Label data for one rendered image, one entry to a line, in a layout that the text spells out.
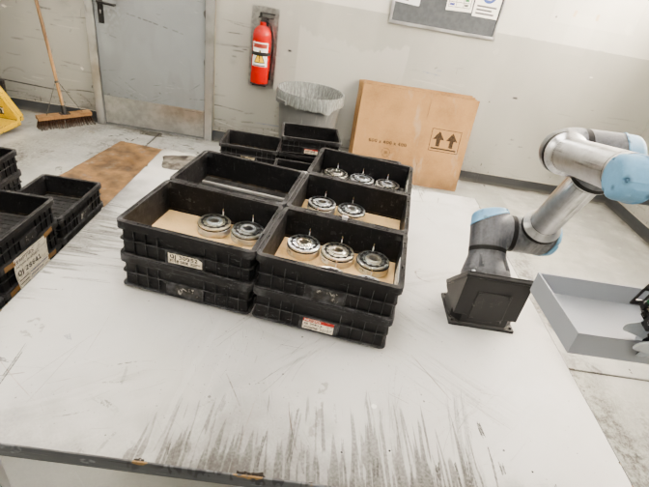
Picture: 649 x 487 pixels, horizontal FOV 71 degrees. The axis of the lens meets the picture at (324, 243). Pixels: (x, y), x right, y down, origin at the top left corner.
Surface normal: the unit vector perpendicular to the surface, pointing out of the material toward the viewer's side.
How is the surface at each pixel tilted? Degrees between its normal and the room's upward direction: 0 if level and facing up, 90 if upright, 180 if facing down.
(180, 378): 0
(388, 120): 80
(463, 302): 90
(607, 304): 1
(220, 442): 0
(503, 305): 90
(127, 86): 90
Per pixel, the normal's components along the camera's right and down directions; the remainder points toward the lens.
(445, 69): -0.04, 0.52
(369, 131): 0.01, 0.33
